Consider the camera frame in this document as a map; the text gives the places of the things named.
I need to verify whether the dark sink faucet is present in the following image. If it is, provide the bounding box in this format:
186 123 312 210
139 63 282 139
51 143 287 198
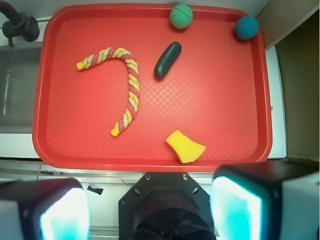
0 0 40 48

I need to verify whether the red plastic tray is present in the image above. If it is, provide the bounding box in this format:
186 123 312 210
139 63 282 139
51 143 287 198
32 4 272 172

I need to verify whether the multicolored twisted rope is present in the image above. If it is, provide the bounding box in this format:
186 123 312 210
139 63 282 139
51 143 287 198
76 46 141 138

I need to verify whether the yellow sponge piece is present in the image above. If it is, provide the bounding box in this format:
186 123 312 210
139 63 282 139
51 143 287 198
165 130 206 164

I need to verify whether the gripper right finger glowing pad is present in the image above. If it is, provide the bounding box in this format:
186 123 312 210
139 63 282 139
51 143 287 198
210 161 320 240

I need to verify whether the dark green oblong toy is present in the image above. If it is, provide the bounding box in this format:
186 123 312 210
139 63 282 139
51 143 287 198
154 41 182 78

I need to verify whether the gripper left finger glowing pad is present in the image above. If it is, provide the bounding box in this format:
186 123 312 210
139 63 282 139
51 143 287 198
0 178 91 240

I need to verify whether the blue rubber ball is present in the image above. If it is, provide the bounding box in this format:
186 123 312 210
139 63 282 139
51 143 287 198
235 16 259 40

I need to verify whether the metal sink basin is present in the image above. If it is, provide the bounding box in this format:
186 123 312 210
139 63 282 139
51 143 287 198
0 42 42 132

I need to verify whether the green rubber ball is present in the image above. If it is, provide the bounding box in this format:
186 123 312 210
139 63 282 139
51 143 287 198
169 4 193 29

